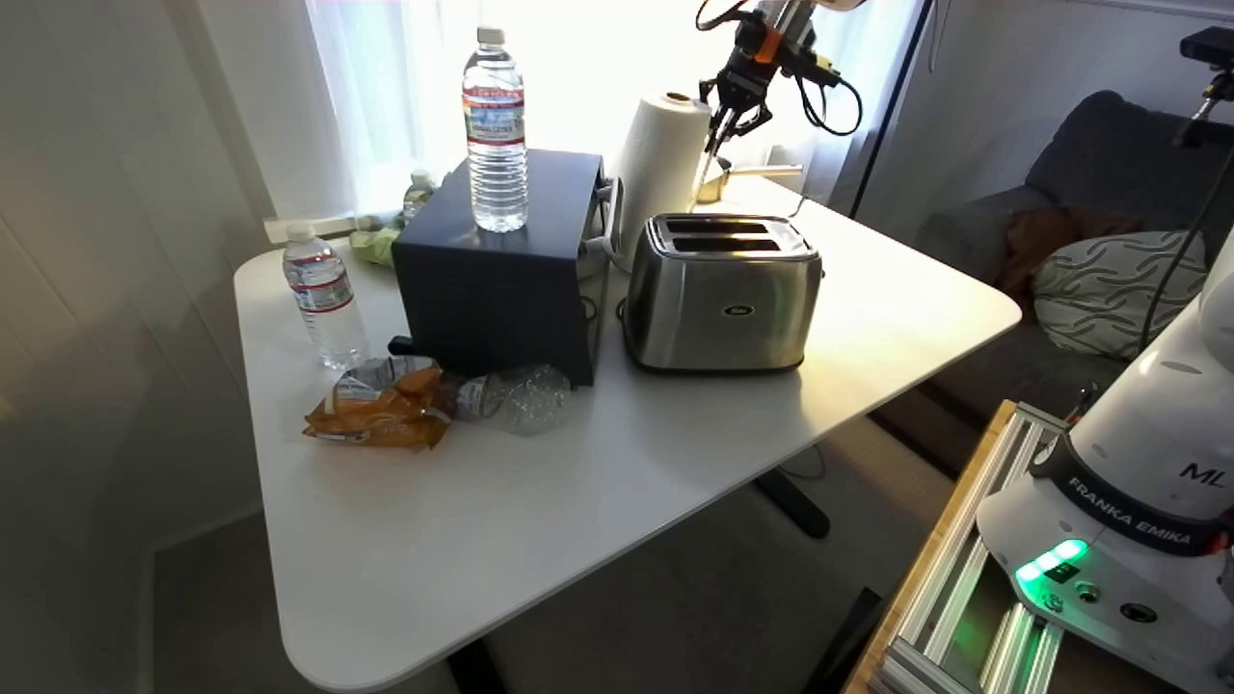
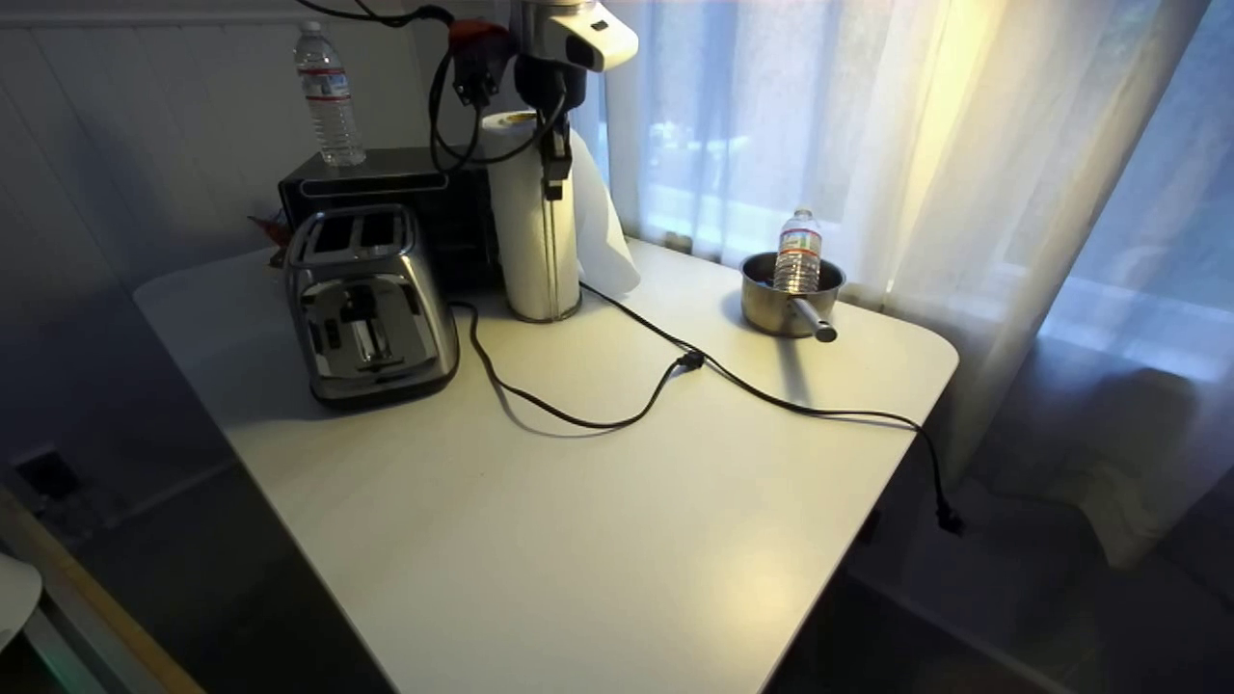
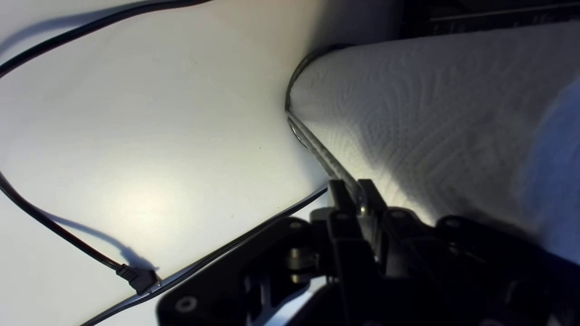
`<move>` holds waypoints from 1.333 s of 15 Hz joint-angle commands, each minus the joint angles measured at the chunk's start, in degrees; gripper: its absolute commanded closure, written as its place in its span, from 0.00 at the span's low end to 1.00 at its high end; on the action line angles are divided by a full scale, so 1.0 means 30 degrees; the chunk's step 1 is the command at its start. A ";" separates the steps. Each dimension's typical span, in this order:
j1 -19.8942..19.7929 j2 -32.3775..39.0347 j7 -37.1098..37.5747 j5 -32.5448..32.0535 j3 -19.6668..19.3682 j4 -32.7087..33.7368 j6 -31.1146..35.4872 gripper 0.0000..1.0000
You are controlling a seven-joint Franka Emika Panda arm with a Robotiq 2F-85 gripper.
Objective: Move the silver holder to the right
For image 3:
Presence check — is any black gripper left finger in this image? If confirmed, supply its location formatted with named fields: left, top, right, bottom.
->
left=155, top=177, right=376, bottom=326

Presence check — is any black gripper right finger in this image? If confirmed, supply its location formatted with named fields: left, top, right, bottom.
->
left=355, top=177, right=580, bottom=326

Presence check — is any thin black cable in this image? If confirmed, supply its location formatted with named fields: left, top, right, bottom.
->
left=79, top=183, right=329, bottom=326

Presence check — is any silver paper towel holder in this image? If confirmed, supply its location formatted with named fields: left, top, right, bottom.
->
left=282, top=43, right=369, bottom=215

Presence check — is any black toaster power cable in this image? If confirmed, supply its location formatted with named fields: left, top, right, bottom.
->
left=0, top=0, right=210, bottom=295

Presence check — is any white paper towel roll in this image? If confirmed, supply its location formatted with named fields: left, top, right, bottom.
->
left=286, top=20, right=580, bottom=268

